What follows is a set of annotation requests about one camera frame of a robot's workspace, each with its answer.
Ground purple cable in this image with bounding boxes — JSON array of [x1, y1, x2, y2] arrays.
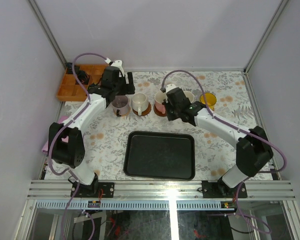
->
[[159, 70, 288, 235], [47, 52, 111, 240]]

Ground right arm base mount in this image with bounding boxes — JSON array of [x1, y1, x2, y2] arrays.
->
[[201, 175, 249, 199]]

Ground yellow mug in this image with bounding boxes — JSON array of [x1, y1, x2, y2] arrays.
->
[[199, 92, 217, 111]]

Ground woven rattan coaster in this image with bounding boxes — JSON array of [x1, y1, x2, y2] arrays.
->
[[113, 108, 131, 117]]

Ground black serving tray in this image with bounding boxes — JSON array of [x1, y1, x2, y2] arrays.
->
[[123, 131, 196, 181]]

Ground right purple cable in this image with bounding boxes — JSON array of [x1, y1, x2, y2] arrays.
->
[[159, 70, 288, 235]]

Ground orange wooden compartment tray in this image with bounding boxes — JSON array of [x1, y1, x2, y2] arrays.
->
[[56, 64, 108, 102]]

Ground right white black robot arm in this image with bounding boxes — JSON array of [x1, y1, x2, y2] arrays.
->
[[163, 84, 274, 198]]

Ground blue mug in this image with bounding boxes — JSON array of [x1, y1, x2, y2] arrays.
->
[[184, 91, 195, 103]]

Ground purple mug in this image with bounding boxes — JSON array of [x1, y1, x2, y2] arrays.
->
[[111, 95, 131, 114]]

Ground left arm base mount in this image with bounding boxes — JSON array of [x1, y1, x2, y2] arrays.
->
[[68, 173, 115, 199]]

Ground black roll far corner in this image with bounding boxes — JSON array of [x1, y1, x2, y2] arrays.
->
[[65, 62, 73, 72]]

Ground aluminium front rail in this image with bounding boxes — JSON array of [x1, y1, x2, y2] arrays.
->
[[27, 180, 296, 201]]

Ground cream white mug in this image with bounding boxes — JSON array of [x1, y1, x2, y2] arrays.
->
[[131, 93, 149, 116]]

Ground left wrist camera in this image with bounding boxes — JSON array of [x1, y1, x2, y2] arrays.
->
[[109, 60, 125, 76]]

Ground pink mug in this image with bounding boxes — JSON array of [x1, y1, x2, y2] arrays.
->
[[154, 91, 166, 115]]

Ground floral tablecloth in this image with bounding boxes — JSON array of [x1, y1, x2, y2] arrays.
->
[[43, 71, 275, 181]]

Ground pink princess cloth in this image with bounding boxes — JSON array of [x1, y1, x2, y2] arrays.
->
[[41, 115, 69, 155]]

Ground dark wooden coaster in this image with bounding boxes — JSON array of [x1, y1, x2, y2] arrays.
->
[[153, 105, 167, 117], [132, 103, 152, 117]]

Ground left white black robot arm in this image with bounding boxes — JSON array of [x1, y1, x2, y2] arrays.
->
[[48, 66, 135, 198]]

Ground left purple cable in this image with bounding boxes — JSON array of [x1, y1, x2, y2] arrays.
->
[[47, 52, 111, 240]]

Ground black orange cable roll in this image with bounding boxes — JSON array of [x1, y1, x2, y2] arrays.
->
[[76, 70, 91, 85]]

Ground blue slotted cable duct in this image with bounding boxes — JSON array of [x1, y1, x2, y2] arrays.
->
[[36, 199, 234, 211]]

